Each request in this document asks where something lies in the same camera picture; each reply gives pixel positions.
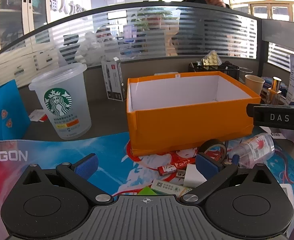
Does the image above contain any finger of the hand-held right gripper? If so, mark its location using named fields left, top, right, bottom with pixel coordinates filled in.
left=246, top=103, right=294, bottom=130

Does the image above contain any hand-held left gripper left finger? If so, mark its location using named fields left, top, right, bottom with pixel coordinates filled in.
left=22, top=153, right=114, bottom=205

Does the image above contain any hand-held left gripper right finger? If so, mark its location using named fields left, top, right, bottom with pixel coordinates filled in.
left=180, top=152, right=272, bottom=204

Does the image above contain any orange cardboard box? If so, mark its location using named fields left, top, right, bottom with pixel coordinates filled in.
left=126, top=71, right=262, bottom=157

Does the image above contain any green card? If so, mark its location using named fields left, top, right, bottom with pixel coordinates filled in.
left=137, top=186, right=158, bottom=196

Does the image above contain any white label sticker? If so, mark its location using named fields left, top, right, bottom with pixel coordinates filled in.
left=262, top=127, right=285, bottom=140

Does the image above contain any white card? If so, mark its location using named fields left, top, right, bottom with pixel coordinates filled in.
left=184, top=164, right=207, bottom=188

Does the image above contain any black tape roll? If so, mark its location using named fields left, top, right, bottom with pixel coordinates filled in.
left=198, top=139, right=228, bottom=161

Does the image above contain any printed desk mat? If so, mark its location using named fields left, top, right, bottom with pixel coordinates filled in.
left=0, top=130, right=294, bottom=240

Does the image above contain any gold cap perfume bottle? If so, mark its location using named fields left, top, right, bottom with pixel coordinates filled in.
left=267, top=76, right=283, bottom=104

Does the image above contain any red snack packet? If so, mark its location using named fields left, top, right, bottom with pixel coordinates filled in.
left=158, top=159, right=196, bottom=176

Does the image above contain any clear bottle red label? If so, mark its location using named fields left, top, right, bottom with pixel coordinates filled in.
left=229, top=133, right=275, bottom=168

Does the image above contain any brown paper cup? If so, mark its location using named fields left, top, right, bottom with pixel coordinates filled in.
left=245, top=74, right=265, bottom=98

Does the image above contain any small white green-print packet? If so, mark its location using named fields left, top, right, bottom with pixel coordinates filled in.
left=151, top=179, right=187, bottom=197

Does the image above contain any clear plastic lid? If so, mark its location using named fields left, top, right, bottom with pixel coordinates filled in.
left=237, top=67, right=254, bottom=76

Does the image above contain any red white small packet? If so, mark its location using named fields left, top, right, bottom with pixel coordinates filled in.
left=28, top=109, right=48, bottom=123

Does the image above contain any frosted plastic cup green logo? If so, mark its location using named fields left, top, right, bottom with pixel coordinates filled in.
left=28, top=63, right=92, bottom=140

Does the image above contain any black mesh basket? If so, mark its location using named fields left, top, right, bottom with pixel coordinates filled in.
left=188, top=61, right=240, bottom=81

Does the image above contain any black monitor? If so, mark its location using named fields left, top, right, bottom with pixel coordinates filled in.
left=261, top=19, right=294, bottom=53

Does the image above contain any yellow pill blister pack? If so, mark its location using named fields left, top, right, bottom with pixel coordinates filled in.
left=200, top=50, right=223, bottom=67

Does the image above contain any black white pen box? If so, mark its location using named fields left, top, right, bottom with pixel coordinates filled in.
left=101, top=57, right=126, bottom=102

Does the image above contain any blue paper bag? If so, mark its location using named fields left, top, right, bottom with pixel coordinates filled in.
left=0, top=79, right=31, bottom=141

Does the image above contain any black office chair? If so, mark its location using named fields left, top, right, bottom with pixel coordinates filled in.
left=59, top=33, right=80, bottom=65

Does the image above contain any striped glass partition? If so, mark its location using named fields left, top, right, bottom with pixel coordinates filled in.
left=0, top=1, right=259, bottom=98

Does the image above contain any green potted plant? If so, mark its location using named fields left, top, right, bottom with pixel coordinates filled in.
left=130, top=7, right=173, bottom=32

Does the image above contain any beige glass-door cabinet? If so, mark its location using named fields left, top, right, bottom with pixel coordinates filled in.
left=0, top=0, right=50, bottom=55

